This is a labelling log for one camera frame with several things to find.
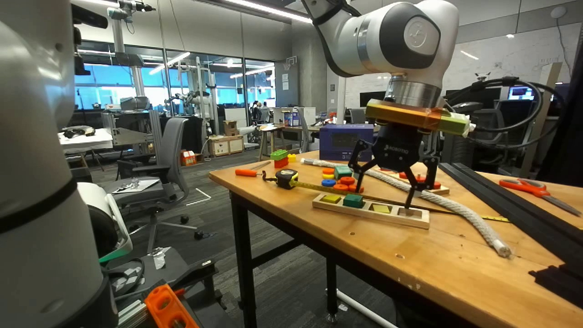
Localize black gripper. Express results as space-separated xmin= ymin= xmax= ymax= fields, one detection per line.
xmin=347 ymin=123 xmax=442 ymax=214

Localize wooden peg board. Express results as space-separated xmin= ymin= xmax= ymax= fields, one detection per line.
xmin=394 ymin=170 xmax=451 ymax=198

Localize wooden slotted shape board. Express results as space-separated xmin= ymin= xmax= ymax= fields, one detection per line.
xmin=309 ymin=192 xmax=433 ymax=232

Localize blue purple box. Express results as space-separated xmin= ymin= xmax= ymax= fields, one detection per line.
xmin=316 ymin=125 xmax=376 ymax=165

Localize dark office chair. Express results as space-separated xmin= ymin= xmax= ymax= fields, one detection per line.
xmin=440 ymin=101 xmax=509 ymax=174

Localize monitor with blue screen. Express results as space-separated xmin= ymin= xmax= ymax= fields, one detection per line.
xmin=507 ymin=85 xmax=538 ymax=105

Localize leaning wooden plank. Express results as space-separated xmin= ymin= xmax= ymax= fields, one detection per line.
xmin=518 ymin=61 xmax=564 ymax=179

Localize low beige cabinet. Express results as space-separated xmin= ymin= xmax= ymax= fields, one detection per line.
xmin=205 ymin=134 xmax=245 ymax=159

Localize small orange box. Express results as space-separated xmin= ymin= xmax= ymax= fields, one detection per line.
xmin=178 ymin=150 xmax=200 ymax=168

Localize gray office chair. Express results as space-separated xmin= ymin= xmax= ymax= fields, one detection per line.
xmin=112 ymin=116 xmax=205 ymax=247

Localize white cup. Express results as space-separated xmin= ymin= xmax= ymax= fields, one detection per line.
xmin=150 ymin=247 xmax=169 ymax=272

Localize orange plastic tool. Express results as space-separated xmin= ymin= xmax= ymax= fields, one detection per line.
xmin=143 ymin=283 xmax=200 ymax=328

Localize white office desk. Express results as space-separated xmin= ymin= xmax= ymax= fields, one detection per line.
xmin=56 ymin=125 xmax=116 ymax=156

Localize orange green wrist camera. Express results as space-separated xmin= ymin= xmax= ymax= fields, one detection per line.
xmin=363 ymin=99 xmax=476 ymax=139

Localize grey flexible hose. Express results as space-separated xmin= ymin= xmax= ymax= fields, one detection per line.
xmin=300 ymin=158 xmax=513 ymax=261

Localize black aluminium rail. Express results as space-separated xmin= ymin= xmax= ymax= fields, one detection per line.
xmin=436 ymin=161 xmax=583 ymax=265

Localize orange handled scissors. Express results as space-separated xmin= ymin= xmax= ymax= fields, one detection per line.
xmin=496 ymin=178 xmax=583 ymax=220

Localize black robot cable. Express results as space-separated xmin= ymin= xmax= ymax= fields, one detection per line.
xmin=444 ymin=77 xmax=549 ymax=152

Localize black metal table frame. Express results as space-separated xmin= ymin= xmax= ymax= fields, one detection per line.
xmin=227 ymin=189 xmax=402 ymax=328

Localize black metal bracket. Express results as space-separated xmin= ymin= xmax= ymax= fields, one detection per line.
xmin=527 ymin=265 xmax=583 ymax=311

